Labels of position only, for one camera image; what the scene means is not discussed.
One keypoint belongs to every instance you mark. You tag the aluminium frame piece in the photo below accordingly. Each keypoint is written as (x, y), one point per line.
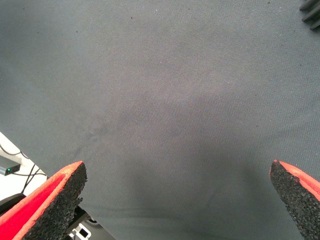
(82, 233)

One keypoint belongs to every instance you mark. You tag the grey box with green light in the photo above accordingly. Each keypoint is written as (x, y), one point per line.
(7, 166)

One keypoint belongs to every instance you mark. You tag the steel planetary gear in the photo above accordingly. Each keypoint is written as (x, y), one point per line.
(312, 15)

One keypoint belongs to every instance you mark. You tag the dark grey table cloth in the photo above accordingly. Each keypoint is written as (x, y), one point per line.
(160, 100)

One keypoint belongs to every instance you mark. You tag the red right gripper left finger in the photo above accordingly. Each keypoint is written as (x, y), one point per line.
(37, 212)

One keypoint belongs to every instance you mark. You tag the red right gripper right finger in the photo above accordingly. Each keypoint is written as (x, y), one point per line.
(300, 200)

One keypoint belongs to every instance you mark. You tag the black rounded base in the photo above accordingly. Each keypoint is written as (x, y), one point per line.
(10, 202)

